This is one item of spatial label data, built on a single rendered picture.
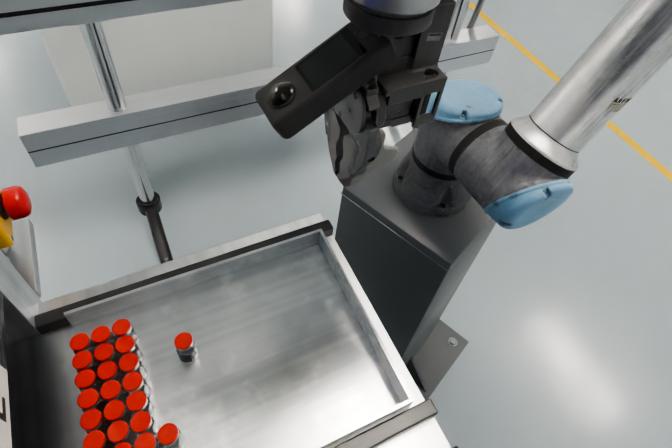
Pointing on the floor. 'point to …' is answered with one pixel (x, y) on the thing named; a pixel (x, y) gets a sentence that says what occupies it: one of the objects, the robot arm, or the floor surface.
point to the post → (17, 304)
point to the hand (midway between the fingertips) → (339, 177)
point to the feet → (156, 227)
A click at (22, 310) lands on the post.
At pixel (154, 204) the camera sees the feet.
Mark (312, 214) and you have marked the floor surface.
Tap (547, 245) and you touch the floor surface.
